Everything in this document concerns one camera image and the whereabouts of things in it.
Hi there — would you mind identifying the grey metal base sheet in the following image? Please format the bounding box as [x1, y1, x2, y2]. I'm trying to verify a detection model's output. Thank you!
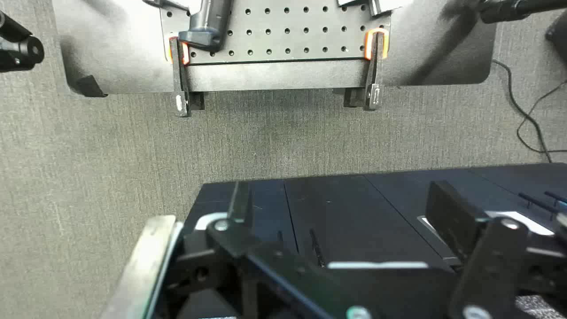
[52, 0, 499, 100]

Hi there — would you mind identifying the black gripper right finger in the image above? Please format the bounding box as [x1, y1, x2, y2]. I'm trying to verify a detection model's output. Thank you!
[424, 180, 567, 319]

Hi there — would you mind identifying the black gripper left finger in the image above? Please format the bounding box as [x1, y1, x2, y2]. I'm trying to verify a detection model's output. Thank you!
[100, 182, 380, 319]

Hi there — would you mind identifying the metal clamp with orange mark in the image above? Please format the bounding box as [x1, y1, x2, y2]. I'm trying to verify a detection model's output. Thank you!
[167, 34, 206, 120]
[343, 29, 392, 114]

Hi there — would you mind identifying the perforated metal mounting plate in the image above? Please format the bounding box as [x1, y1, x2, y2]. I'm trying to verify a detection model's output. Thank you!
[158, 0, 394, 95]

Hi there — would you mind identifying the thin black cable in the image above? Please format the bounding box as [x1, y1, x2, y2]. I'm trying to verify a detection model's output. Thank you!
[515, 81, 567, 157]
[492, 59, 555, 166]

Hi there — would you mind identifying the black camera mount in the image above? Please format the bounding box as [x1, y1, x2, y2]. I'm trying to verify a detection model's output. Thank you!
[0, 11, 47, 75]

